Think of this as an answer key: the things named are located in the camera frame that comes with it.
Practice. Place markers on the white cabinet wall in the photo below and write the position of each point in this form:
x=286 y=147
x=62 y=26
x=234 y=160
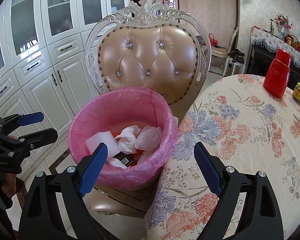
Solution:
x=42 y=66

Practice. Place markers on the flower vase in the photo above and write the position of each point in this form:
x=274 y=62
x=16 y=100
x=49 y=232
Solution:
x=284 y=25

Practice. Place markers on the red thermos jug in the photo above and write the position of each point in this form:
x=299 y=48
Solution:
x=277 y=77

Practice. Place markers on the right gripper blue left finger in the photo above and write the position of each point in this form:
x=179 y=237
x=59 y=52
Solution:
x=90 y=167

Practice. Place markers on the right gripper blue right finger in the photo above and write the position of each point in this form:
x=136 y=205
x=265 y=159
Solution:
x=210 y=167

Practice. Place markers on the white plastic bag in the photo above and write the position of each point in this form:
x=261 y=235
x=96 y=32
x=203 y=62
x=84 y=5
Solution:
x=149 y=139

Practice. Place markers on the white tissue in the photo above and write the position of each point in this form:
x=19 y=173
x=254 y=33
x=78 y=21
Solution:
x=127 y=138

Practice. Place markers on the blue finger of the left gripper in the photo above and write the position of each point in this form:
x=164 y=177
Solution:
x=29 y=119
x=39 y=139

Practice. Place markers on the black carton box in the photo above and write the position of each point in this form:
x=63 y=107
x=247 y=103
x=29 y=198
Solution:
x=123 y=160

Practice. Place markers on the white foam block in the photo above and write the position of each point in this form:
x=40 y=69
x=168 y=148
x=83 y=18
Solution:
x=106 y=138

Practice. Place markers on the tufted beige dining chair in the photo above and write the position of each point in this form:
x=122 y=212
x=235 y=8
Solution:
x=148 y=67

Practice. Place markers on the white side chair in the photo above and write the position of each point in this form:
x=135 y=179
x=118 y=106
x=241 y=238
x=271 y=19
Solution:
x=222 y=52

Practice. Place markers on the yellow lid jar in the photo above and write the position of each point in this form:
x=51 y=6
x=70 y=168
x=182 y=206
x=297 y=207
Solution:
x=296 y=92

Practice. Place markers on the red handbag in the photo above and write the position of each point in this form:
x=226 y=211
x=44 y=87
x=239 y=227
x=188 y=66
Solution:
x=213 y=42

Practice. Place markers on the floral tablecloth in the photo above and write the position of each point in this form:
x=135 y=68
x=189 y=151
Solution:
x=238 y=121

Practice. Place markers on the left hand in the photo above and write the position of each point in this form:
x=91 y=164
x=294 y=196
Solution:
x=9 y=186

